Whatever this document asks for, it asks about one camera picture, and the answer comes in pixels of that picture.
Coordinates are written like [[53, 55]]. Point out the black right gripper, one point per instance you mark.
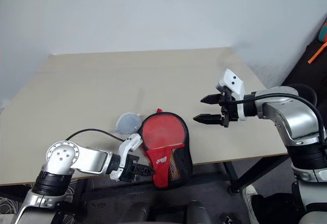
[[226, 106]]

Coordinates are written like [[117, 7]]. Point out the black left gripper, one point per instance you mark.
[[129, 169]]

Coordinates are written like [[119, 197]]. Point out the red black paddle case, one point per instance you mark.
[[166, 142]]

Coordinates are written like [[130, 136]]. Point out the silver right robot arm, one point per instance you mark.
[[293, 117]]

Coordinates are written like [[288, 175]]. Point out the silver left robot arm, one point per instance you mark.
[[84, 161]]

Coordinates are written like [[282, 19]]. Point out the dark rounded shape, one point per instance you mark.
[[143, 213], [198, 212]]

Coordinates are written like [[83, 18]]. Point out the grey blue cloth ball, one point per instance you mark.
[[126, 123]]

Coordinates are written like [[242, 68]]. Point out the black round chair back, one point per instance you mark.
[[305, 91]]

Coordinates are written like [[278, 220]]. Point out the white shoe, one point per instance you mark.
[[250, 199]]

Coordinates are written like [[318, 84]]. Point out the orange plastic stick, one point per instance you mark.
[[317, 53]]

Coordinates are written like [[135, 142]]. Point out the teal orange object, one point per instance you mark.
[[324, 32]]

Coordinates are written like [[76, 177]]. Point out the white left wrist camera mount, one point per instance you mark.
[[129, 145]]

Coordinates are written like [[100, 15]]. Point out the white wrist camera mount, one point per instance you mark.
[[233, 83], [129, 145]]

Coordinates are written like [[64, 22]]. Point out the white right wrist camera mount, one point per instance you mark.
[[233, 83]]

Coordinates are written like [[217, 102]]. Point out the black table leg frame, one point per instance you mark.
[[245, 175]]

